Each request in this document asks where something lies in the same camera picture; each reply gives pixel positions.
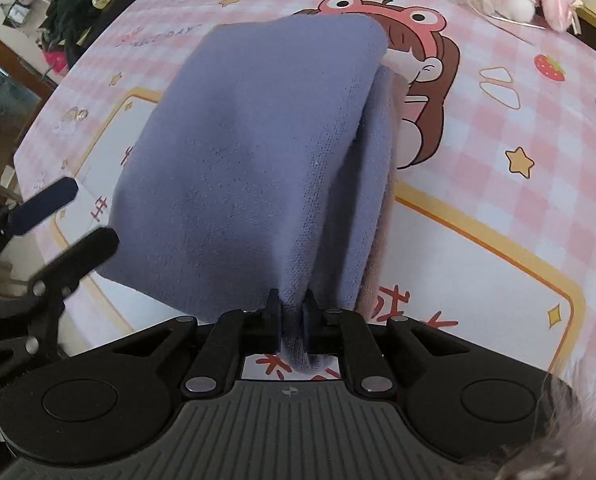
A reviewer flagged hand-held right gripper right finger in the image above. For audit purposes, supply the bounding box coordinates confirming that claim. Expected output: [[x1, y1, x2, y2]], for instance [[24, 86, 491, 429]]
[[302, 292, 500, 396]]

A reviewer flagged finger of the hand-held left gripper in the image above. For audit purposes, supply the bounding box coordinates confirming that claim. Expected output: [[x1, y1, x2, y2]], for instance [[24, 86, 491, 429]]
[[0, 176, 80, 262], [0, 227, 121, 377]]

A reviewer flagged purple and brown sweater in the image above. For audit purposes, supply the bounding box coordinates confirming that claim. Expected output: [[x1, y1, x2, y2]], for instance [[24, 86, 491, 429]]
[[95, 12, 404, 374]]

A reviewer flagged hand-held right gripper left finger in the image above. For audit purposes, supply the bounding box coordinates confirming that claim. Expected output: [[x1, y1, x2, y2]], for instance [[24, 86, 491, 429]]
[[73, 288, 283, 395]]

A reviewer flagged person's fuzzy right sleeve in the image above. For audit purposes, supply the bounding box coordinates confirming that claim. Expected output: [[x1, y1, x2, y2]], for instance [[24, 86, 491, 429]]
[[478, 365, 596, 480]]

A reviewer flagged dark cloth pile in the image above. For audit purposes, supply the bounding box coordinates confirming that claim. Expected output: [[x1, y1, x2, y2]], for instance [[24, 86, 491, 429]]
[[40, 0, 129, 79]]

